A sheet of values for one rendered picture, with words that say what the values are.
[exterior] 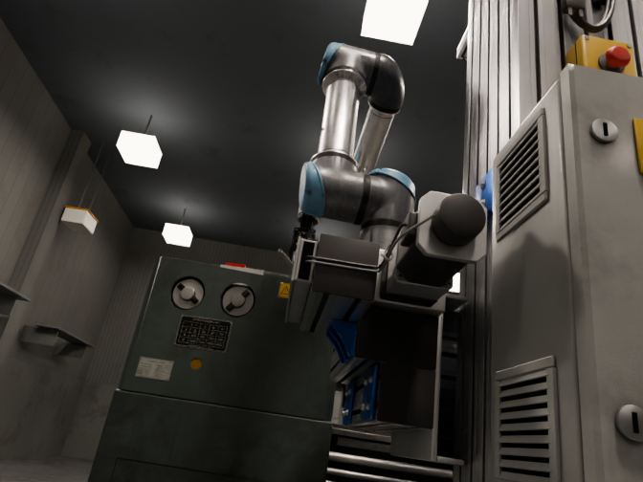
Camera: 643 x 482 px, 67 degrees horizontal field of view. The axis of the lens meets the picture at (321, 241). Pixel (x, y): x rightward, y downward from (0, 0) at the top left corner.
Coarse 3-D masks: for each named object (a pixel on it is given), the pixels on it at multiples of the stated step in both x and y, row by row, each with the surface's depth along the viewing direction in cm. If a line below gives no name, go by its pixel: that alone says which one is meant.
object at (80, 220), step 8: (72, 208) 686; (80, 208) 685; (64, 216) 680; (72, 216) 681; (80, 216) 682; (88, 216) 692; (72, 224) 686; (80, 224) 681; (88, 224) 695; (96, 224) 719; (88, 232) 709
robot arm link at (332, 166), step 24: (336, 48) 126; (336, 72) 124; (360, 72) 125; (336, 96) 121; (360, 96) 128; (336, 120) 116; (336, 144) 112; (312, 168) 105; (336, 168) 106; (312, 192) 104; (336, 192) 104; (360, 192) 105; (336, 216) 107
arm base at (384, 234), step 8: (368, 224) 105; (376, 224) 104; (384, 224) 103; (392, 224) 103; (400, 224) 104; (360, 232) 108; (368, 232) 104; (376, 232) 103; (384, 232) 102; (392, 232) 102; (368, 240) 103; (376, 240) 101; (384, 240) 101; (384, 248) 99
